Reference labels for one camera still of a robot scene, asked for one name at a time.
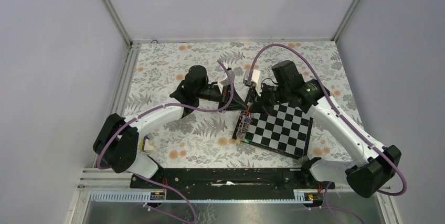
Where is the purple cable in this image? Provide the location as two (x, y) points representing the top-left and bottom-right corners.
(249, 44), (408, 224)
(96, 61), (235, 224)

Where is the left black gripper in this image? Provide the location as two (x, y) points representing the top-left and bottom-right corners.
(196, 83), (248, 113)

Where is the yellow purple white small object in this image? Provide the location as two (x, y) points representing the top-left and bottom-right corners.
(139, 136), (156, 153)

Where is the black white checkerboard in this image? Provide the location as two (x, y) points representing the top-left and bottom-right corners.
(232, 103), (313, 159)

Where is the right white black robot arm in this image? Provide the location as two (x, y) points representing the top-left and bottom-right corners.
(243, 60), (401, 198)

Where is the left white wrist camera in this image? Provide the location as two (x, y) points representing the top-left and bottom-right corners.
(217, 67), (236, 93)

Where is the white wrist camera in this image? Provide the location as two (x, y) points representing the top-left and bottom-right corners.
(243, 69), (262, 95)
(217, 67), (236, 93)

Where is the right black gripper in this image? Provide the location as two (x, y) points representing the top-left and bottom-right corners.
(248, 81), (290, 116)

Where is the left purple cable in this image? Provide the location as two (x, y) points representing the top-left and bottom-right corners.
(96, 61), (235, 224)

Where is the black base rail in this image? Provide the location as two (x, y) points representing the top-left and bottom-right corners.
(130, 168), (335, 201)

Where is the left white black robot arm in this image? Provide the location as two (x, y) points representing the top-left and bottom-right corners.
(93, 63), (248, 188)

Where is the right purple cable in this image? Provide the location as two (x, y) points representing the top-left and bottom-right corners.
(249, 44), (408, 224)

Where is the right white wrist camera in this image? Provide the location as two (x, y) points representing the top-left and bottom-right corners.
(243, 69), (262, 95)

